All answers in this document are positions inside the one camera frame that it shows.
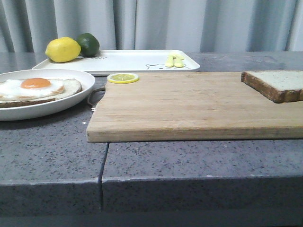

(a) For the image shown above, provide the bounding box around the white round plate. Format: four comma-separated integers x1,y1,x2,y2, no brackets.
0,69,95,121

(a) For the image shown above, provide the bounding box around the wooden cutting board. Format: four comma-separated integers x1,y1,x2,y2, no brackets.
86,72,303,143

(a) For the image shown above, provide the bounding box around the yellow lemon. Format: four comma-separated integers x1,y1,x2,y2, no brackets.
45,37,81,63

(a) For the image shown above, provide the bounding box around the green lime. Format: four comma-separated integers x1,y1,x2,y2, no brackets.
76,33,100,57

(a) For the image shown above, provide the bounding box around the pale yellow plastic fork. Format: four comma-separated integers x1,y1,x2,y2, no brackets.
165,54,175,68

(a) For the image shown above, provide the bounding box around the lemon slice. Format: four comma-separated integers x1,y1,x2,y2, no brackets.
107,73,139,84

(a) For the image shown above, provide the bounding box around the white bear-print tray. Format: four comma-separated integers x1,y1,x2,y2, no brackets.
33,50,200,76

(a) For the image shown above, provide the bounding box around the bread slice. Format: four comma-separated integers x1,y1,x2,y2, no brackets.
241,70,303,103
0,79,82,108

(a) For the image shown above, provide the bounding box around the grey pleated curtain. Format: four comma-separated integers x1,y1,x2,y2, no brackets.
0,0,303,52

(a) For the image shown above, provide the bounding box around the fried egg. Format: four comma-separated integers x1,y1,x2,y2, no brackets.
0,78,64,101

